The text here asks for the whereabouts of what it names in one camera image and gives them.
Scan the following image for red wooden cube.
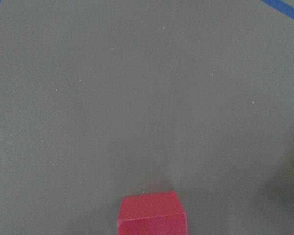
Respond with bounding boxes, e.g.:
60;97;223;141
117;191;188;235

